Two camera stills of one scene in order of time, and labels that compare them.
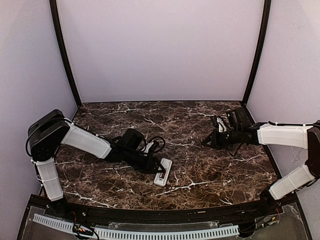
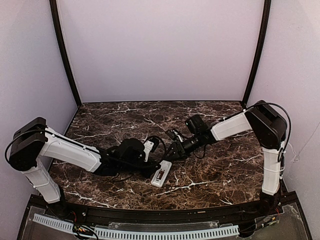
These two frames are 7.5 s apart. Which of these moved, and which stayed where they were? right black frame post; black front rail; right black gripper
Moved: right black gripper
Stayed: black front rail; right black frame post
